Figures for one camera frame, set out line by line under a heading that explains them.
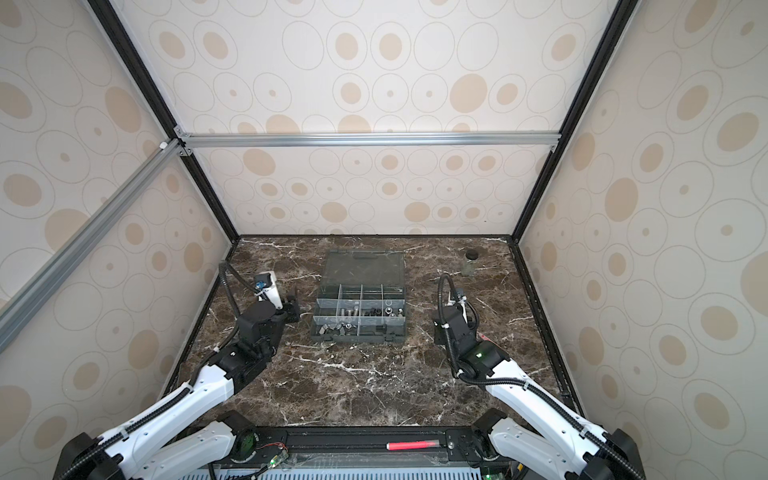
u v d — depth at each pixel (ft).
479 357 1.82
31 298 1.73
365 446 2.45
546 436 1.48
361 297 3.19
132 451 1.35
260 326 1.87
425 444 2.43
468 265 3.39
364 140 2.89
